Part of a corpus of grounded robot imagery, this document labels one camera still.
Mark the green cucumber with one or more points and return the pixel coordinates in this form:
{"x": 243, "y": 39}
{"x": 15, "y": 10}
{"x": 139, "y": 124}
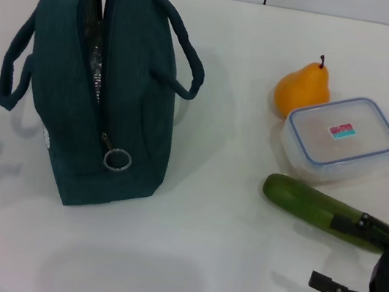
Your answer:
{"x": 297, "y": 199}

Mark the clear blue-rimmed plastic food container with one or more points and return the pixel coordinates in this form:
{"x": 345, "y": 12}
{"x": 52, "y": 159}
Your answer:
{"x": 340, "y": 139}

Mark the dark teal insulated lunch bag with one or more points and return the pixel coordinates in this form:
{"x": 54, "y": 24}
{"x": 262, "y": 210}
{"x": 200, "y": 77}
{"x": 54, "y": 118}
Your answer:
{"x": 133, "y": 114}

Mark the orange pear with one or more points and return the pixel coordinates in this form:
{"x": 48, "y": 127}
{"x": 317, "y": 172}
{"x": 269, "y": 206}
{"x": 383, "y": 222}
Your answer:
{"x": 301, "y": 92}

